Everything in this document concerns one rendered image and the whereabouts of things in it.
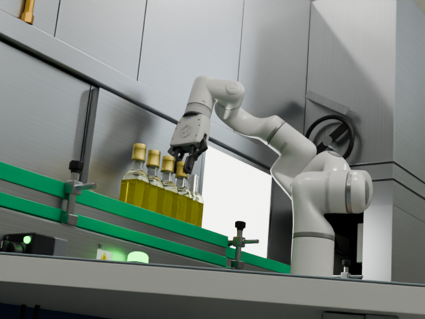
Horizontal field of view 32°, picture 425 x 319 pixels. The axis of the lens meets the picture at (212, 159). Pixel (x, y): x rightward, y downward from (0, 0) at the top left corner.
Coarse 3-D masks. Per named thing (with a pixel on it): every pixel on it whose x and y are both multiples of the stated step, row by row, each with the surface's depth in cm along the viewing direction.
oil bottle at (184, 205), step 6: (180, 186) 196; (180, 192) 193; (186, 192) 195; (180, 198) 193; (186, 198) 195; (192, 198) 197; (180, 204) 193; (186, 204) 194; (180, 210) 192; (186, 210) 194; (180, 216) 192; (186, 216) 194
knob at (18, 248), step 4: (4, 240) 125; (4, 244) 125; (8, 244) 125; (12, 244) 125; (16, 244) 126; (20, 244) 126; (0, 248) 125; (4, 248) 125; (8, 248) 125; (12, 248) 125; (16, 248) 125; (20, 248) 126; (8, 252) 125; (12, 252) 125; (16, 252) 125; (20, 252) 125; (24, 252) 126
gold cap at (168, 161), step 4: (164, 156) 194; (168, 156) 193; (172, 156) 194; (164, 160) 193; (168, 160) 193; (172, 160) 193; (164, 164) 193; (168, 164) 193; (172, 164) 193; (164, 168) 192; (168, 168) 192; (172, 168) 193; (172, 172) 193
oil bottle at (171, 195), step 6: (162, 180) 192; (168, 186) 190; (174, 186) 192; (168, 192) 189; (174, 192) 191; (168, 198) 189; (174, 198) 191; (168, 204) 189; (174, 204) 190; (168, 210) 188; (174, 210) 190; (174, 216) 190
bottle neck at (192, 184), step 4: (188, 176) 203; (192, 176) 202; (196, 176) 202; (188, 180) 202; (192, 180) 202; (196, 180) 202; (188, 184) 202; (192, 184) 201; (196, 184) 202; (188, 188) 201; (192, 188) 201; (196, 188) 202
